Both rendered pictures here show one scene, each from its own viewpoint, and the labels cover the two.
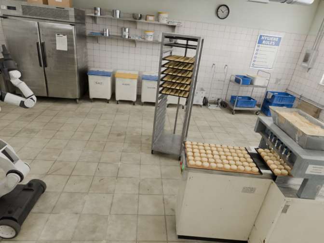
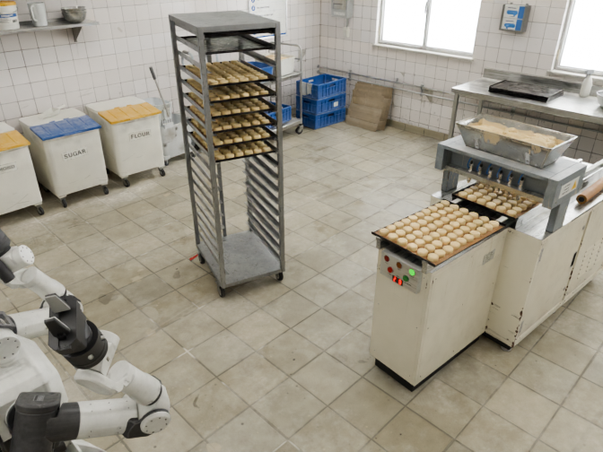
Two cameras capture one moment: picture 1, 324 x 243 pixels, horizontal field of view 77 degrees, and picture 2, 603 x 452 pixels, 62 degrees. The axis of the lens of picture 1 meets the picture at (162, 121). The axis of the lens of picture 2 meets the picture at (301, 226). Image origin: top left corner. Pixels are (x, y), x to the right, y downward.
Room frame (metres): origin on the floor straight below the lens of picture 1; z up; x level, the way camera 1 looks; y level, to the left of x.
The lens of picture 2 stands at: (0.19, 1.45, 2.20)
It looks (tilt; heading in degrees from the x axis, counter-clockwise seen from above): 29 degrees down; 321
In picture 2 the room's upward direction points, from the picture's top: straight up
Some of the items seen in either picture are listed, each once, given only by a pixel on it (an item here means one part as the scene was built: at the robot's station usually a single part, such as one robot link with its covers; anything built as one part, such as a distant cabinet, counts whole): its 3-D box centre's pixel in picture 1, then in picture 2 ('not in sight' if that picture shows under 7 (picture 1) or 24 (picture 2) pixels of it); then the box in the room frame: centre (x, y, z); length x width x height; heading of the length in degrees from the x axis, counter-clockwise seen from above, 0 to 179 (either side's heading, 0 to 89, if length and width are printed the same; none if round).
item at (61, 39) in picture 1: (61, 42); not in sight; (4.45, 2.26, 1.39); 0.22 x 0.03 x 0.31; 97
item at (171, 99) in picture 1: (176, 91); (128, 141); (5.30, -0.28, 0.38); 0.64 x 0.54 x 0.77; 4
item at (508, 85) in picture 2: not in sight; (526, 88); (2.77, -3.52, 0.93); 0.60 x 0.40 x 0.01; 8
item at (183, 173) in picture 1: (183, 165); (400, 271); (1.51, -0.24, 0.77); 0.24 x 0.04 x 0.14; 2
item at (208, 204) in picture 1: (216, 196); (436, 294); (1.52, -0.60, 0.45); 0.70 x 0.34 x 0.90; 92
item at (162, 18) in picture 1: (163, 18); not in sight; (5.44, 0.25, 2.09); 0.25 x 0.24 x 0.21; 7
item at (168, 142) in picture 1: (176, 97); (231, 158); (3.00, -0.18, 0.93); 0.64 x 0.51 x 1.78; 168
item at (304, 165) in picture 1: (288, 152); (502, 181); (1.54, -1.11, 1.01); 0.72 x 0.33 x 0.34; 2
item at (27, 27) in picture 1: (50, 55); not in sight; (4.82, 2.73, 1.02); 1.40 x 0.90 x 2.05; 97
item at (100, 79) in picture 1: (101, 85); not in sight; (5.08, 1.65, 0.38); 0.64 x 0.54 x 0.77; 9
